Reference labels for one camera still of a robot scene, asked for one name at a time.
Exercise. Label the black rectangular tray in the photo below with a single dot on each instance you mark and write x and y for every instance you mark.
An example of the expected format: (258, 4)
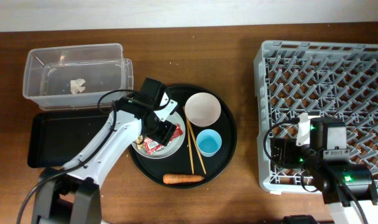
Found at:
(57, 137)

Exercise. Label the wooden chopstick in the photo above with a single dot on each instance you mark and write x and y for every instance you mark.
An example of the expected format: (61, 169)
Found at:
(194, 140)
(190, 149)

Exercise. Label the pink bowl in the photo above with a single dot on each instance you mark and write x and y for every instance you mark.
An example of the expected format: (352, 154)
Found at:
(202, 109)

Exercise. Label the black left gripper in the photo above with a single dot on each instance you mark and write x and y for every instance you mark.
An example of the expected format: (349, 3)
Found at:
(165, 135)

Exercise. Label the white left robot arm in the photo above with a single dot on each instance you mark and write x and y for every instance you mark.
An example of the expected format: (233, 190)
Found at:
(72, 193)

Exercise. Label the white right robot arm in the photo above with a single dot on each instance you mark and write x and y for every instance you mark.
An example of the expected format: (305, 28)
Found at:
(347, 189)

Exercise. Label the white tissue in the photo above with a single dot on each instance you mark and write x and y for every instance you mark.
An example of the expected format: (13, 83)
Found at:
(77, 86)

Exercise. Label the round black serving tray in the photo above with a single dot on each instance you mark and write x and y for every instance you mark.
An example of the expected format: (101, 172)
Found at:
(179, 161)

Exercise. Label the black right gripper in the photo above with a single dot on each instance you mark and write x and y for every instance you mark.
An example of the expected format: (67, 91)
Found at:
(288, 144)

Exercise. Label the grey plate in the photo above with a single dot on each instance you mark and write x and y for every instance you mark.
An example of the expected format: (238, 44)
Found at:
(172, 147)

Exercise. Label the wooden chopstick left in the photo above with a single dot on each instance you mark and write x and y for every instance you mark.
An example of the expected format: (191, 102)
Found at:
(190, 149)

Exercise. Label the clear plastic bin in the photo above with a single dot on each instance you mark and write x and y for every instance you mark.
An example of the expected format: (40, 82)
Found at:
(48, 72)

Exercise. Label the grey dishwasher rack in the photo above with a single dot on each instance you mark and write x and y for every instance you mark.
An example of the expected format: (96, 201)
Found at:
(334, 80)

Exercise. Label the orange carrot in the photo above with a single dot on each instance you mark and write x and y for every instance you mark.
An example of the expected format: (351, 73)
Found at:
(181, 178)

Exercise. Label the wooden chopstick right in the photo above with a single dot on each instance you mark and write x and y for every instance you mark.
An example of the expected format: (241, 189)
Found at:
(194, 140)

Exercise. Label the light blue cup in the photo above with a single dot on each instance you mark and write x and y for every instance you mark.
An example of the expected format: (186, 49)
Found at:
(209, 142)

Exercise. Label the food scraps on plate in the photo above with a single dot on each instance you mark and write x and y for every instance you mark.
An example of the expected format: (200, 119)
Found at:
(139, 142)

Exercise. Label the red snack wrapper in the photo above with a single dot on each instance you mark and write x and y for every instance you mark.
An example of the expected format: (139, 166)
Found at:
(151, 146)

